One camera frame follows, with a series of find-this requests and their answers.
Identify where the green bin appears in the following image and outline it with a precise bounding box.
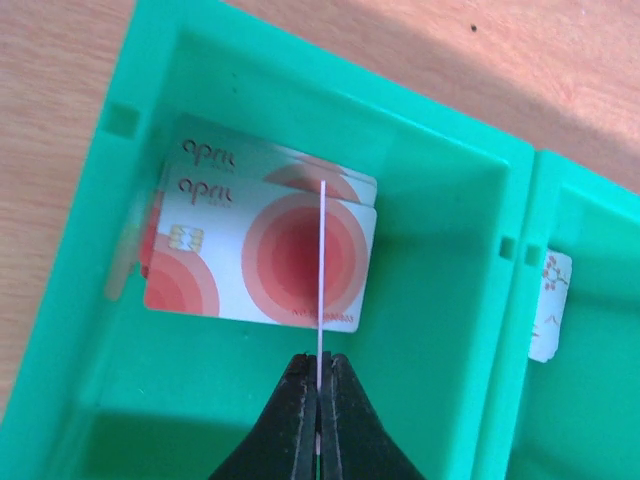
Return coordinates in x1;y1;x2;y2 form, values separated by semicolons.
1;1;534;479
472;151;639;479

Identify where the left green bin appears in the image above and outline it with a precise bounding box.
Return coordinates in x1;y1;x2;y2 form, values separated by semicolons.
1;1;534;479

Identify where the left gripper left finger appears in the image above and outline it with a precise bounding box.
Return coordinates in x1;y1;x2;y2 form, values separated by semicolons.
210;354;318;480

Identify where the red circle card stack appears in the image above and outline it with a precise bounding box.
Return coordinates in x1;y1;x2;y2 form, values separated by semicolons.
140;114;377;333

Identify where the red backed card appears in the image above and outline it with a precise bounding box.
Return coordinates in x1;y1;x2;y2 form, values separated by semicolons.
316;180;326;392

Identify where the grey bird card stack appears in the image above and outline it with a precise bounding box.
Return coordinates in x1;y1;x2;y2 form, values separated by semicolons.
528;250;572;363

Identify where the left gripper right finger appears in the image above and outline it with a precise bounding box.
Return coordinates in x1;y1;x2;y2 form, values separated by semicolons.
318;352;423;479

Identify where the middle green bin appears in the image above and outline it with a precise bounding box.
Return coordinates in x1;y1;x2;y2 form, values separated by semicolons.
472;151;639;479

